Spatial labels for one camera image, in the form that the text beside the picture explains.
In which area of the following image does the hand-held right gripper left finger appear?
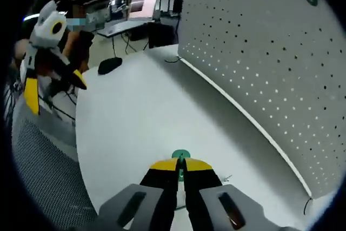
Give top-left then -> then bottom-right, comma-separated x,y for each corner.
98,157 -> 180,231

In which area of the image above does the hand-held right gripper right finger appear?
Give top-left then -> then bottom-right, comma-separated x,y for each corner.
183,157 -> 267,231

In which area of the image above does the white perforated mounting plate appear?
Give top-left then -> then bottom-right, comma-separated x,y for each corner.
177,0 -> 343,200

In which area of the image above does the person's left hand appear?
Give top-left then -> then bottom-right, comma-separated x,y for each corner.
12,38 -> 31,67

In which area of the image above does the black computer mouse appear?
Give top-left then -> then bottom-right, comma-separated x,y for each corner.
97,57 -> 123,76

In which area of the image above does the grey mesh office chair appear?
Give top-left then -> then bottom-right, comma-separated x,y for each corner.
10,101 -> 98,224

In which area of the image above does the grey office desk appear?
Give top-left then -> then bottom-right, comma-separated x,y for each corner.
96,19 -> 157,39

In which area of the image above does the computer monitor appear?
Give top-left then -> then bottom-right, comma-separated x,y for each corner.
128,0 -> 164,21

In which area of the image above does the black computer case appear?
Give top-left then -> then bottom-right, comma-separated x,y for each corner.
148,22 -> 177,50

